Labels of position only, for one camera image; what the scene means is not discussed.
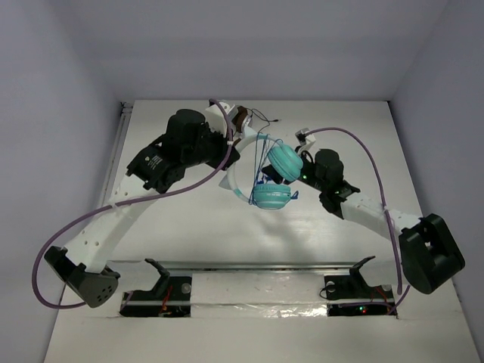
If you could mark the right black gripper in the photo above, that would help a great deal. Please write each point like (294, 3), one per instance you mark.
(273, 175)

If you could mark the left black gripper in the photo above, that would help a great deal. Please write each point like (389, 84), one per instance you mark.
(225, 156)

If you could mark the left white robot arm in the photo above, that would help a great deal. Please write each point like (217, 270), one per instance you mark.
(82, 262)

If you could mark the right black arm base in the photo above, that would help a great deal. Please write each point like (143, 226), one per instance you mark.
(350, 295)

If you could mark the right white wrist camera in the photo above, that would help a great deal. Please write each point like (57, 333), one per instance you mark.
(306, 140)

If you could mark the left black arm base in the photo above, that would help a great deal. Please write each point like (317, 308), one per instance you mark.
(170, 297)

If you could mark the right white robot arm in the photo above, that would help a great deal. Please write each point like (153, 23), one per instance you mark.
(425, 252)

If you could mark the brown headphones with cable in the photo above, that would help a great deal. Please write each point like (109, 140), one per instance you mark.
(243, 121)

